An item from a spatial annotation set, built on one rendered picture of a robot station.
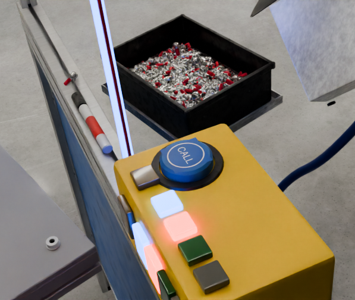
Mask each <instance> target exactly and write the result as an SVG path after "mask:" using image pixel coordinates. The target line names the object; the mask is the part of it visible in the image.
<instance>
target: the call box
mask: <svg viewBox="0 0 355 300"><path fill-rule="evenodd" d="M192 138H196V139H197V140H198V141H199V142H202V143H204V144H206V145H207V146H208V147H210V149H211V151H212V154H213V169H212V171H211V172H210V173H209V174H208V175H207V176H206V177H204V178H203V179H200V180H198V181H195V182H190V183H178V182H173V181H171V180H169V179H167V178H166V177H165V176H164V175H163V174H162V172H161V165H160V160H159V159H160V156H161V153H162V152H161V151H160V150H161V149H164V148H166V147H167V146H169V145H170V144H172V143H174V142H177V141H180V140H189V139H192ZM147 165H152V167H153V168H154V170H155V171H156V173H157V175H158V176H159V178H160V183H159V184H157V185H154V186H151V187H148V188H146V189H143V190H138V189H137V188H136V186H135V184H134V182H133V181H132V179H131V177H130V172H131V171H134V170H137V169H139V168H142V167H145V166H147ZM114 173H115V178H116V181H117V186H118V191H119V195H122V194H123V195H124V196H125V197H126V199H127V201H128V203H129V204H130V207H131V209H132V210H133V214H134V219H135V222H136V223H140V225H141V227H142V229H143V231H144V233H145V235H146V237H147V238H148V240H149V243H150V245H151V246H152V248H153V250H154V252H155V254H156V255H157V257H158V259H159V261H160V262H161V264H162V269H164V270H165V272H166V274H167V276H168V278H169V279H170V281H171V283H172V285H173V287H174V289H175V291H176V295H177V296H178V297H179V298H180V300H331V295H332V284H333V277H334V265H335V257H334V254H333V252H332V251H331V250H330V249H329V247H328V246H327V245H326V243H325V242H324V241H323V240H322V239H321V238H320V236H319V235H318V234H317V233H316V232H315V231H314V229H313V228H312V227H311V225H310V224H309V223H308V222H307V221H306V220H305V218H304V217H303V216H302V215H301V214H300V213H299V211H298V210H297V208H296V207H295V206H294V205H293V204H292V203H291V201H290V200H289V199H288V198H287V197H286V196H285V194H284V193H283V192H282V190H281V189H280V188H279V187H278V186H277V185H276V183H275V182H274V181H273V180H272V179H271V178H270V176H269V175H268V174H267V172H266V171H265V170H264V169H263V168H262V167H261V165H260V164H259V163H258V162H257V161H256V160H255V158H254V157H253V156H252V154H251V153H250V152H249V151H248V150H247V149H246V147H245V146H244V145H243V144H242V143H241V142H240V140H239V139H238V138H237V136H236V135H235V134H234V133H233V132H232V131H231V129H230V128H229V127H228V126H227V125H226V124H219V125H216V126H213V127H210V128H208V129H204V130H201V131H199V132H196V133H193V134H190V135H188V136H185V137H182V138H179V139H176V140H173V141H171V142H168V143H165V144H163V145H159V146H156V147H154V148H151V149H148V150H145V151H143V152H139V153H137V154H134V155H131V156H129V157H126V158H123V159H120V160H118V161H116V162H114ZM170 190H173V191H174V192H175V193H176V195H177V196H178V198H179V200H180V201H181V203H182V205H183V210H181V211H179V212H176V213H173V214H171V215H168V216H166V217H163V218H160V216H159V215H158V213H157V212H156V210H155V208H154V206H153V205H152V203H151V198H152V197H154V196H157V195H160V194H162V193H165V192H167V191H170ZM185 211H187V212H188V214H189V216H190V217H191V219H192V220H193V222H194V223H195V225H196V227H197V233H195V234H193V235H190V236H187V237H185V238H182V239H180V240H177V241H173V239H172V237H171V236H170V234H169V233H168V231H167V229H166V227H165V226H164V220H165V219H167V218H170V217H172V216H175V215H177V214H180V213H183V212H185ZM198 235H202V236H203V238H204V239H205V241H206V243H207V244H208V245H209V247H210V249H211V250H212V253H213V257H212V258H210V259H208V260H205V261H202V262H200V263H198V264H195V265H193V266H191V267H189V266H188V265H187V264H186V262H185V260H184V258H183V257H182V255H181V253H180V252H179V250H178V244H179V243H180V242H183V241H185V240H188V239H191V238H193V237H196V236H198ZM215 260H218V261H219V263H220V265H221V266H222V268H223V269H224V271H225V272H226V274H227V276H228V277H229V279H230V283H229V285H227V286H224V287H222V288H220V289H217V290H215V291H213V292H211V293H208V294H204V293H203V291H202V290H201V288H200V286H199V284H198V283H197V281H196V279H195V278H194V276H193V270H194V269H195V268H198V267H201V266H203V265H205V264H208V263H211V262H212V261H215Z"/></svg>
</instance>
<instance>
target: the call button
mask: <svg viewBox="0 0 355 300"><path fill-rule="evenodd" d="M160 151H161V152H162V153H161V156H160V159H159V160H160V165H161V172H162V174H163V175H164V176H165V177H166V178H167V179H169V180H171V181H173V182H178V183H190V182H195V181H198V180H200V179H203V178H204V177H206V176H207V175H208V174H209V173H210V172H211V171H212V169H213V154H212V151H211V149H210V147H208V146H207V145H206V144H204V143H202V142H199V141H198V140H197V139H196V137H194V138H192V139H189V140H180V141H177V142H174V143H172V144H170V145H169V146H167V147H166V148H164V149H161V150H160Z"/></svg>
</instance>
